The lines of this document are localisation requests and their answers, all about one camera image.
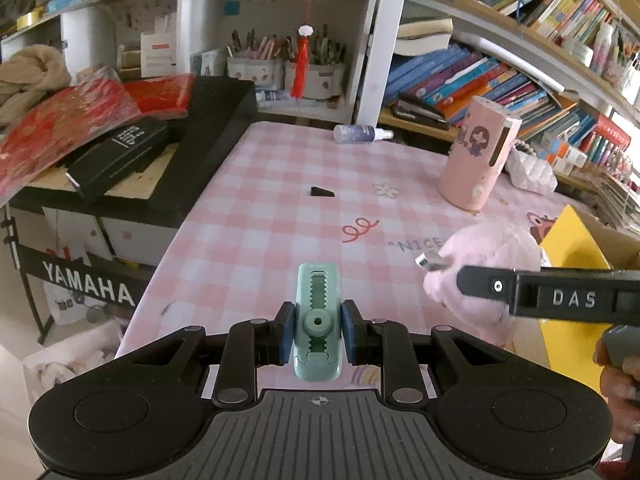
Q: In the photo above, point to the red thick dictionary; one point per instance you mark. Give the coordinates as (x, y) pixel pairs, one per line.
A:
(603, 140)

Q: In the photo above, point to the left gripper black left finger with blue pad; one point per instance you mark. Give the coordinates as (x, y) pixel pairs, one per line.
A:
(144, 410)

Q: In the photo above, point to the pink checkered tablecloth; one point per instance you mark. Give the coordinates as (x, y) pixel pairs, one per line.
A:
(236, 255)

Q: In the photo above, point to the small black wedge piece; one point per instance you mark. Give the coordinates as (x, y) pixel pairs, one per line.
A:
(320, 192)

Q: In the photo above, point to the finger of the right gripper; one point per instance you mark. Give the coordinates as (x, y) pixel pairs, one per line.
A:
(494, 284)

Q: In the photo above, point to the pink cylindrical humidifier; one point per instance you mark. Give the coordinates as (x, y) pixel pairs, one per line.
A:
(478, 154)

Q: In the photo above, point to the small spray bottle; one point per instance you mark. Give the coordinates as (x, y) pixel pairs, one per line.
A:
(354, 134)

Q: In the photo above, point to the orange white medicine box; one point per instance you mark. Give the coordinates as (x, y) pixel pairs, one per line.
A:
(570, 154)

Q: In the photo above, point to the green correction tape dispenser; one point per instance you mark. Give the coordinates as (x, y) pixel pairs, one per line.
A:
(318, 347)

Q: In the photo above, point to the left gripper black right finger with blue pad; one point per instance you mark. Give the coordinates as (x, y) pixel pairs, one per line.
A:
(496, 411)

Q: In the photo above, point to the black flat box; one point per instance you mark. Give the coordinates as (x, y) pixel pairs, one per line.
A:
(127, 150)

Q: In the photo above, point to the white quilted pearl handbag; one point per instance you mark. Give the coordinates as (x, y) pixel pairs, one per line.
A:
(528, 172)

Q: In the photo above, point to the pink plush toy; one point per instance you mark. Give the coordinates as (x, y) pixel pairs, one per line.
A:
(495, 244)

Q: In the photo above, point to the red gift bag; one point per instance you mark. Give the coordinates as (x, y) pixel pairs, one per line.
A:
(77, 115)

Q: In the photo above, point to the white charger adapter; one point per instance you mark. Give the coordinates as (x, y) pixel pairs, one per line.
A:
(432, 262)

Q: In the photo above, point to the person's right hand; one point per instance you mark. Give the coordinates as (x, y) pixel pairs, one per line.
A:
(620, 385)

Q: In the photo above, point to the beige folded cloth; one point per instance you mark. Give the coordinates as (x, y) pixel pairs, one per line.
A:
(28, 77)

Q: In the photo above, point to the white bookshelf frame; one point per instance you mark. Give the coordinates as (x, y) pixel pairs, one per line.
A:
(485, 29)

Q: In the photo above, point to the red tassel ornament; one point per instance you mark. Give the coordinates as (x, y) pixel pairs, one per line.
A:
(305, 32)

